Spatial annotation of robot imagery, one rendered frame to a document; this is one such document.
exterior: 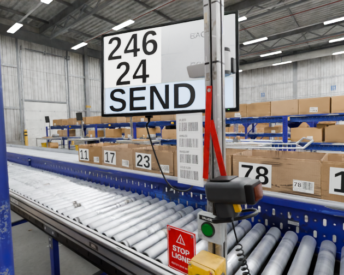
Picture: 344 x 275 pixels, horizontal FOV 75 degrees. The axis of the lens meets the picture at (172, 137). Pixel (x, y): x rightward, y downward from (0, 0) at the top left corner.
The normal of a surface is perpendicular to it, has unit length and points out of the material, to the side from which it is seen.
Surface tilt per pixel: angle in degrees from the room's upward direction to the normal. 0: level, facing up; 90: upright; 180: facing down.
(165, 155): 90
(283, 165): 90
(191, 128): 90
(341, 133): 89
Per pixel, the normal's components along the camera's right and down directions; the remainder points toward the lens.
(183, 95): -0.33, -0.01
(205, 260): -0.03, -1.00
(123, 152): -0.62, 0.06
